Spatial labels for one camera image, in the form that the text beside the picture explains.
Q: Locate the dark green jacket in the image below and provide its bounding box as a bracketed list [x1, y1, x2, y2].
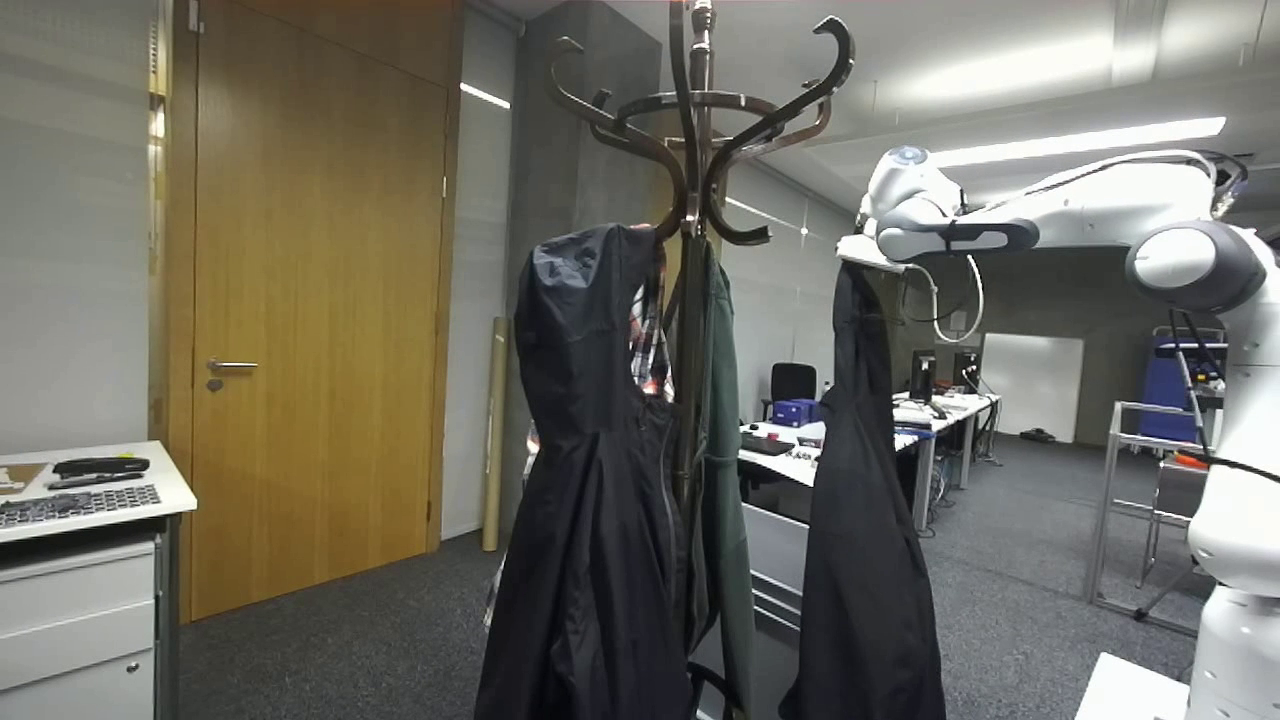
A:
[691, 257, 759, 720]

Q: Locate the blue cabinet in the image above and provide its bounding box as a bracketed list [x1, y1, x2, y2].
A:
[1140, 327, 1232, 448]

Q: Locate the gripper cable loop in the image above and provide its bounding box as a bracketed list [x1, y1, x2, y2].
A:
[922, 249, 992, 352]

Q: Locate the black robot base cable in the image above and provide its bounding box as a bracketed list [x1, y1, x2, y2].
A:
[1170, 303, 1280, 490]

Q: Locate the black office chair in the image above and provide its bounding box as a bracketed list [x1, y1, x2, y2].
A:
[769, 361, 821, 409]

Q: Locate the grey metal frame table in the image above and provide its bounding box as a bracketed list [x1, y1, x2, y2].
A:
[1085, 395, 1211, 621]

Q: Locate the black jacket with plaid lining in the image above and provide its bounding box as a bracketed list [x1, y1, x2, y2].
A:
[468, 219, 698, 720]

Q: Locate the white office desk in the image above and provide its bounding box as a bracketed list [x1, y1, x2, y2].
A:
[734, 422, 936, 536]

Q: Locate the light wooden door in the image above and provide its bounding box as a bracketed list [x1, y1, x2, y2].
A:
[162, 0, 464, 625]

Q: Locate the black hoodie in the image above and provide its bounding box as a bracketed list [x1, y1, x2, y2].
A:
[775, 257, 948, 720]

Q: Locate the black stapler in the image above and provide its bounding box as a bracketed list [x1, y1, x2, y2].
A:
[46, 454, 154, 494]

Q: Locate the metal door handle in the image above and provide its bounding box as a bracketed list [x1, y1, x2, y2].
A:
[199, 352, 263, 395]

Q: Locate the white whiteboard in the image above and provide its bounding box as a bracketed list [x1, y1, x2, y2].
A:
[974, 327, 1086, 448]

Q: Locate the dark keyboard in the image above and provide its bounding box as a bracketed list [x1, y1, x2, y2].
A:
[0, 480, 162, 531]

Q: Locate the white robot base platform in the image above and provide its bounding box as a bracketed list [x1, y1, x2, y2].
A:
[1071, 649, 1191, 720]

